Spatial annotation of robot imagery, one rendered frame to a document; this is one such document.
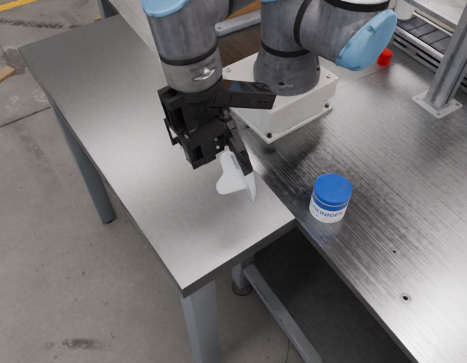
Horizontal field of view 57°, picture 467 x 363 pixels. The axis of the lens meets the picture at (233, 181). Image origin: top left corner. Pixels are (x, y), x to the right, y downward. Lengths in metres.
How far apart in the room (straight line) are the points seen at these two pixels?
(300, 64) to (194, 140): 0.41
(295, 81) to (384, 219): 0.34
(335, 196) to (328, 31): 0.29
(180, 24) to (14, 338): 1.46
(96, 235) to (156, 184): 1.01
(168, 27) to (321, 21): 0.37
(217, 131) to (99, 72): 0.67
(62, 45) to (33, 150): 1.04
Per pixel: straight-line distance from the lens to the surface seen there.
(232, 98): 0.60
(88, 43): 1.34
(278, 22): 0.87
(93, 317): 1.71
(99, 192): 1.74
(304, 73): 0.94
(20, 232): 2.01
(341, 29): 0.79
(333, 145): 0.99
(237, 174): 0.63
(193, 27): 0.51
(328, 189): 0.81
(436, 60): 1.27
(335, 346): 1.40
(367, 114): 1.08
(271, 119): 0.92
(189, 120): 0.58
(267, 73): 0.94
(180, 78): 0.54
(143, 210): 0.86
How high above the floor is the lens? 1.52
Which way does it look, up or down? 50 degrees down
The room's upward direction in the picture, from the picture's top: straight up
